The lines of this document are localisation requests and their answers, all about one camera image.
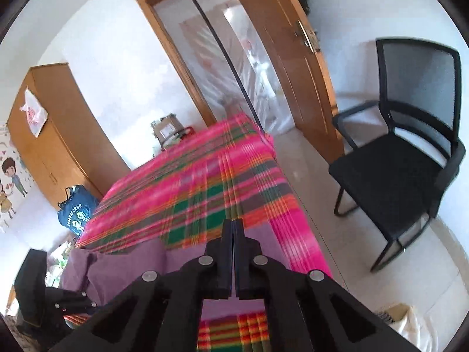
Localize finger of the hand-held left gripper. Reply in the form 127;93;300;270
54;300;98;313
45;287;87;304

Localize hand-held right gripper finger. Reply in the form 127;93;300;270
49;219;234;352
234;218;422;352

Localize purple sweater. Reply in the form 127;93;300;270
60;225;280;324

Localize blue printed bag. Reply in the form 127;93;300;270
57;185;101;238

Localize pink green plaid blanket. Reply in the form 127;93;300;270
64;114;335;352

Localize cardboard box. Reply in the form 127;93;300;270
151;114;183;142

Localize wooden wardrobe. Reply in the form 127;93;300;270
7;62;133;210

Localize black mesh chair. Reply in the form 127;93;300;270
328;38;467;273

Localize white plastic bag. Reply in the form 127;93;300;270
19;87;49;139

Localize white cloth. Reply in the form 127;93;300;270
375;302;441;352

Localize wooden door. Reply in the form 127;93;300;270
227;0;346;164

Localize cartoon wall stickers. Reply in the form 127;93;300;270
0;125;34;234

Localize door frame with plastic curtain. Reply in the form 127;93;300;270
135;0;294;135

